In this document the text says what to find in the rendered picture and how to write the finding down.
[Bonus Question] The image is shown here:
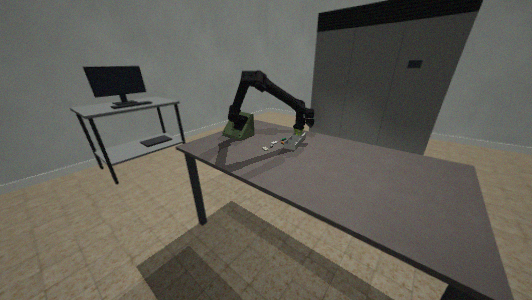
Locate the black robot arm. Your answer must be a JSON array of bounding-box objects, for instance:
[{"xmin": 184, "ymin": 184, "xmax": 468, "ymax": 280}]
[{"xmin": 228, "ymin": 70, "xmax": 314, "ymax": 130}]

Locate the white rack of three labelled bins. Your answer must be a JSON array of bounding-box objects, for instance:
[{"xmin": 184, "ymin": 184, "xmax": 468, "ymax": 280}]
[{"xmin": 284, "ymin": 132, "xmax": 306, "ymax": 150}]

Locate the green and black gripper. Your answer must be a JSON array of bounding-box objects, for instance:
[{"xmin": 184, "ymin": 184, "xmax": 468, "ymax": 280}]
[{"xmin": 293, "ymin": 118, "xmax": 304, "ymax": 136}]

